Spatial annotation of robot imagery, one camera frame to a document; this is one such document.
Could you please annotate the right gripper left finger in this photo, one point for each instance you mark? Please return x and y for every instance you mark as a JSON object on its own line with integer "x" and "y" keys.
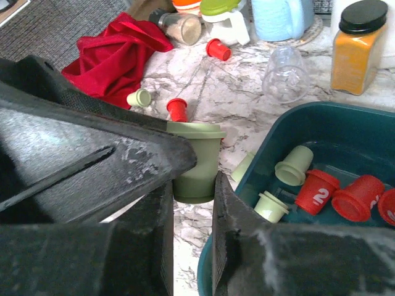
{"x": 86, "y": 190}

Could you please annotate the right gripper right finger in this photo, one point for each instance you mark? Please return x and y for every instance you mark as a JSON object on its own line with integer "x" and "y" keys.
{"x": 251, "y": 256}

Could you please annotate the green capsule cluster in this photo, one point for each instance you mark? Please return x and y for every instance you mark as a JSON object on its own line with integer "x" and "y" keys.
{"x": 292, "y": 170}

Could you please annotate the red capsule cluster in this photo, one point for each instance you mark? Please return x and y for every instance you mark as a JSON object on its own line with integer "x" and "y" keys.
{"x": 386, "y": 206}
{"x": 356, "y": 200}

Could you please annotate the green capsule by cloth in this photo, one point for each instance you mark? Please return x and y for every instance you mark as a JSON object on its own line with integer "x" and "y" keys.
{"x": 139, "y": 98}

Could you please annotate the red cloth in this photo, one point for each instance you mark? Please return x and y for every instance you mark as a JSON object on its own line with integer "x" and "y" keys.
{"x": 110, "y": 66}

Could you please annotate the brown cloth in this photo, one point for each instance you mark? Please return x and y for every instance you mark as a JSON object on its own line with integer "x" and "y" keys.
{"x": 141, "y": 9}

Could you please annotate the glass spice jar lying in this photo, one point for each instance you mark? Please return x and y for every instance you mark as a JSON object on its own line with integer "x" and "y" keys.
{"x": 184, "y": 28}

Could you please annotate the red capsule back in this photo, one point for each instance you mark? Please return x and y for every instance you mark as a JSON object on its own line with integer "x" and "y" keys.
{"x": 215, "y": 48}

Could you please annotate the white orange bowl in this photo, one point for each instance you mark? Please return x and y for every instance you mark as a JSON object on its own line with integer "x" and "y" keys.
{"x": 187, "y": 6}

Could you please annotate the green lid white cup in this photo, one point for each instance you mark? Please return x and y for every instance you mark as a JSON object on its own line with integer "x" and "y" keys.
{"x": 227, "y": 21}

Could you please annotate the orange spice bottle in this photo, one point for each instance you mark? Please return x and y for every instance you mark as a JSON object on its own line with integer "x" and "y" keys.
{"x": 355, "y": 61}

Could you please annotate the blue mug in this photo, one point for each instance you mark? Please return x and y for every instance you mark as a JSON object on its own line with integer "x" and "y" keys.
{"x": 279, "y": 20}

